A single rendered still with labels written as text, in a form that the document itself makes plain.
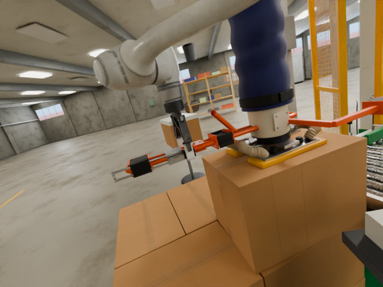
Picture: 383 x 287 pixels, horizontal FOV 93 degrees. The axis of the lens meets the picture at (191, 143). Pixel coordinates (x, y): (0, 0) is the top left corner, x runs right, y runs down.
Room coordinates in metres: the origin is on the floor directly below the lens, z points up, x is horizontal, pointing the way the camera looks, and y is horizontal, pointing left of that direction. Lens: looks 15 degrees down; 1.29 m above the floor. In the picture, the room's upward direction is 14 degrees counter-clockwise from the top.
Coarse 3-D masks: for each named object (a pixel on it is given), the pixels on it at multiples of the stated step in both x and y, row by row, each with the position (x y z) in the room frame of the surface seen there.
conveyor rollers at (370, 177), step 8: (376, 144) 1.35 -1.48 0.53; (368, 152) 1.26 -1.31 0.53; (376, 152) 1.21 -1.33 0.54; (368, 160) 1.13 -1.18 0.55; (376, 160) 1.10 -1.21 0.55; (368, 168) 1.05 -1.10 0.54; (376, 168) 1.02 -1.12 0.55; (368, 176) 0.98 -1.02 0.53; (376, 176) 0.95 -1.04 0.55; (368, 184) 0.91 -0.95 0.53; (376, 184) 0.88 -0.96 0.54; (368, 192) 0.84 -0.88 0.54; (376, 192) 0.81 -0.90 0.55
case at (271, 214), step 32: (224, 160) 0.82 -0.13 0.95; (288, 160) 0.66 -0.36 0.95; (320, 160) 0.63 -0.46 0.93; (352, 160) 0.66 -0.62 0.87; (224, 192) 0.71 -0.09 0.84; (256, 192) 0.57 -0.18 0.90; (288, 192) 0.59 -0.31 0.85; (320, 192) 0.63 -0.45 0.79; (352, 192) 0.66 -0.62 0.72; (224, 224) 0.81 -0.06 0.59; (256, 224) 0.56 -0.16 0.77; (288, 224) 0.59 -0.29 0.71; (320, 224) 0.62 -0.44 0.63; (352, 224) 0.66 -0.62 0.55; (256, 256) 0.56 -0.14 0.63; (288, 256) 0.59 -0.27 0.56
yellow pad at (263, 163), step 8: (304, 144) 0.71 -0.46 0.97; (312, 144) 0.71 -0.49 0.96; (320, 144) 0.71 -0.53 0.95; (272, 152) 0.70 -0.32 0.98; (280, 152) 0.69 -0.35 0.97; (288, 152) 0.69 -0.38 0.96; (296, 152) 0.68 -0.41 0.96; (248, 160) 0.72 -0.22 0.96; (256, 160) 0.69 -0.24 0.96; (264, 160) 0.66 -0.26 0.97; (272, 160) 0.65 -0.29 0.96; (280, 160) 0.66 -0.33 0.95; (264, 168) 0.64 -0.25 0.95
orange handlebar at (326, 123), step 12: (372, 108) 0.61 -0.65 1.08; (288, 120) 0.74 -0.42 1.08; (300, 120) 0.69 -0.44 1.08; (312, 120) 0.64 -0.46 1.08; (324, 120) 0.61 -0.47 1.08; (336, 120) 0.58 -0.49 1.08; (348, 120) 0.58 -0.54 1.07; (240, 132) 0.75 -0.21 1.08; (192, 144) 0.72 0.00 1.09; (204, 144) 0.70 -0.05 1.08; (156, 156) 0.70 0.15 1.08
